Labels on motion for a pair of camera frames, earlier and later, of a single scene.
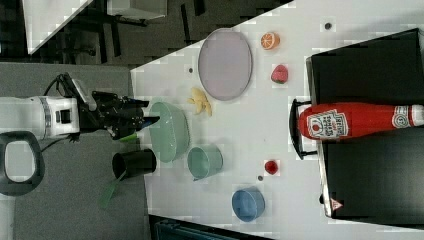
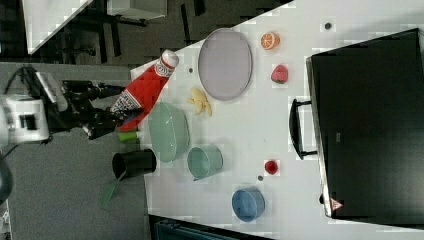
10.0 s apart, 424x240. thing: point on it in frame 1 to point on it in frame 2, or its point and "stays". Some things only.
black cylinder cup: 130,164 stays
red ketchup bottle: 340,120 to 142,95
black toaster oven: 376,178 stays
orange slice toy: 270,40 stays
